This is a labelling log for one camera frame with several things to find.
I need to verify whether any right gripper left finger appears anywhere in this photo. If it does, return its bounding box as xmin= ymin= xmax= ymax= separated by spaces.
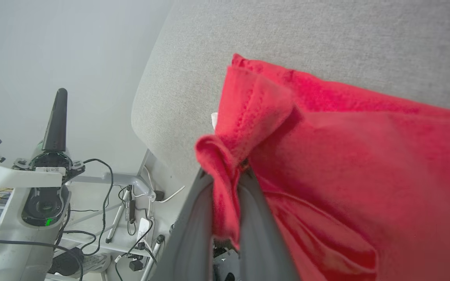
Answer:
xmin=150 ymin=168 xmax=214 ymax=281

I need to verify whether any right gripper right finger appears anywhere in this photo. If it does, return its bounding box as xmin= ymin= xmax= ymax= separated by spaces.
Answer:
xmin=237 ymin=167 xmax=300 ymax=281

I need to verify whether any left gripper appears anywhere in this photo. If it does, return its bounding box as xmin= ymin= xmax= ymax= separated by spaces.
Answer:
xmin=0 ymin=88 xmax=86 ymax=235

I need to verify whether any red and white shirt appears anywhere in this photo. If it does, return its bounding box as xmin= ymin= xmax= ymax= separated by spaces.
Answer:
xmin=195 ymin=53 xmax=450 ymax=281

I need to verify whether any silver metal tube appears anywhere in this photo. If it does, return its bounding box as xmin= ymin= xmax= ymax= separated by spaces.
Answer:
xmin=106 ymin=187 xmax=130 ymax=243
xmin=141 ymin=234 xmax=165 ymax=281

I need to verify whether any white power strip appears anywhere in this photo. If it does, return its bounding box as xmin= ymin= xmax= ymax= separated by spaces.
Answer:
xmin=136 ymin=217 xmax=152 ymax=245

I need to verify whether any black bar device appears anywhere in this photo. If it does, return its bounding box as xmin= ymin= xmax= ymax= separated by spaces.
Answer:
xmin=128 ymin=185 xmax=136 ymax=224

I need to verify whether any grey and black sneaker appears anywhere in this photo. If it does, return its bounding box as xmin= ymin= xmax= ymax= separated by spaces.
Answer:
xmin=48 ymin=247 xmax=113 ymax=277

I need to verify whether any white cable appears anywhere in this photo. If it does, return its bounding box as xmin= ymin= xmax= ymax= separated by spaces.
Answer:
xmin=145 ymin=166 xmax=186 ymax=203

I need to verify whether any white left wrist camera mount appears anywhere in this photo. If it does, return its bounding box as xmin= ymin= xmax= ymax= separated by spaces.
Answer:
xmin=0 ymin=156 xmax=64 ymax=189

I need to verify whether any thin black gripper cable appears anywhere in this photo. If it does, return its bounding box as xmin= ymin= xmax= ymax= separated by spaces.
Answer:
xmin=82 ymin=158 xmax=114 ymax=256

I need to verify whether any black camera cable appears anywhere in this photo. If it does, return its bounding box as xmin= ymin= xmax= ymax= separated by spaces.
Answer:
xmin=0 ymin=234 xmax=84 ymax=281

